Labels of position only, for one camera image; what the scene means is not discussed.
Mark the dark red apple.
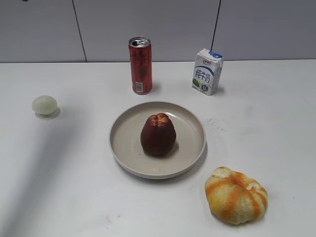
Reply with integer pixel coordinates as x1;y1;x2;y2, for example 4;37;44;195
140;113;176;156

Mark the beige round plate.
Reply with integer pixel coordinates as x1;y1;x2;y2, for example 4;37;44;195
109;101;207;180

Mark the white blue milk carton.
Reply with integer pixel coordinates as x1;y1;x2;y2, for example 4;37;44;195
192;48;224;96

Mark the red soda can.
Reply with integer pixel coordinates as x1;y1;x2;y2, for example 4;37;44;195
128;37;153;94

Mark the peeled orange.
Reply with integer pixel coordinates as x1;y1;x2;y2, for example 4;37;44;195
205;166;268;225

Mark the pale green egg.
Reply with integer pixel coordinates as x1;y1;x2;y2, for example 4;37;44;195
32;95;57;115

